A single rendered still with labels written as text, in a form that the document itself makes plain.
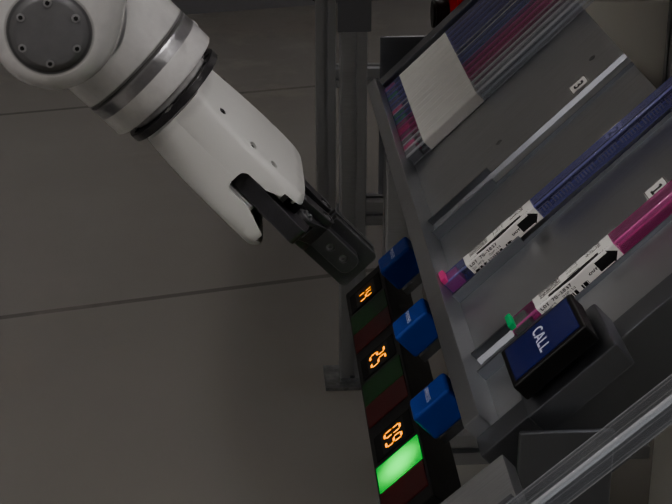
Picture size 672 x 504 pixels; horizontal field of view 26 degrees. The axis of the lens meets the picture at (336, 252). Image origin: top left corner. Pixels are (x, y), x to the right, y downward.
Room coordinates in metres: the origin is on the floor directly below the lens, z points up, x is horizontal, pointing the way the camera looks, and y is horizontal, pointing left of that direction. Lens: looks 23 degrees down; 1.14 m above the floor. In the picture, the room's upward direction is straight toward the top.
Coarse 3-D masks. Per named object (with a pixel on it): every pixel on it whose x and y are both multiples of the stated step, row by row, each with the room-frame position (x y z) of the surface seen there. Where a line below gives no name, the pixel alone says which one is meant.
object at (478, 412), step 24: (384, 96) 1.32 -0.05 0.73; (384, 120) 1.24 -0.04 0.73; (384, 144) 1.19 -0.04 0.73; (408, 168) 1.13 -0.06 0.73; (408, 192) 1.06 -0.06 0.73; (408, 216) 1.02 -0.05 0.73; (432, 240) 0.98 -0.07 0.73; (432, 264) 0.92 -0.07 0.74; (432, 288) 0.89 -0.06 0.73; (432, 312) 0.86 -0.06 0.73; (456, 312) 0.86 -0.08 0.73; (456, 336) 0.81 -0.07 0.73; (456, 360) 0.78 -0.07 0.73; (456, 384) 0.76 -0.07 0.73; (480, 384) 0.76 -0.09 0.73; (480, 408) 0.72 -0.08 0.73; (480, 432) 0.71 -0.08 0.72
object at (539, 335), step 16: (560, 304) 0.70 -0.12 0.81; (544, 320) 0.70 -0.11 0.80; (560, 320) 0.69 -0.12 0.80; (576, 320) 0.68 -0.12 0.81; (528, 336) 0.70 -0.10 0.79; (544, 336) 0.69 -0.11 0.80; (560, 336) 0.68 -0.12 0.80; (512, 352) 0.70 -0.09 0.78; (528, 352) 0.68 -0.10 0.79; (544, 352) 0.67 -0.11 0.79; (512, 368) 0.68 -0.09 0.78; (528, 368) 0.67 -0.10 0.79
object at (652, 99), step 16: (656, 96) 0.91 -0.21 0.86; (640, 112) 0.90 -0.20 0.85; (656, 112) 0.90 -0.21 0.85; (624, 128) 0.90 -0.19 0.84; (640, 128) 0.90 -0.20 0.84; (608, 144) 0.90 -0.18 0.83; (624, 144) 0.90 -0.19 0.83; (576, 160) 0.91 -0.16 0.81; (592, 160) 0.90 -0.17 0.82; (608, 160) 0.90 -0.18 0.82; (560, 176) 0.91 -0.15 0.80; (576, 176) 0.90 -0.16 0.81; (544, 192) 0.90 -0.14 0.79; (560, 192) 0.90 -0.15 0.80; (544, 208) 0.90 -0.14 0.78; (448, 272) 0.90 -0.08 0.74; (464, 272) 0.89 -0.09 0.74; (448, 288) 0.89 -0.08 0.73
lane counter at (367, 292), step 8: (376, 280) 1.04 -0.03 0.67; (360, 288) 1.05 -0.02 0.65; (368, 288) 1.04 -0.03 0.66; (376, 288) 1.03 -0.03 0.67; (352, 296) 1.05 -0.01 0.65; (360, 296) 1.04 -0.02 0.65; (368, 296) 1.03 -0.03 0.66; (352, 304) 1.04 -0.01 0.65; (360, 304) 1.03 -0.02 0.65; (352, 312) 1.03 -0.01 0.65
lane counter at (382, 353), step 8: (392, 336) 0.94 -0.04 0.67; (384, 344) 0.94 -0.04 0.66; (392, 344) 0.93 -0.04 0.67; (376, 352) 0.94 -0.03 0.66; (384, 352) 0.93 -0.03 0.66; (392, 352) 0.92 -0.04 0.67; (368, 360) 0.94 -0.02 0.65; (376, 360) 0.93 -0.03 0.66; (384, 360) 0.92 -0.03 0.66; (368, 368) 0.93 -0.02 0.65; (376, 368) 0.92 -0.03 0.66; (368, 376) 0.91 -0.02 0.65
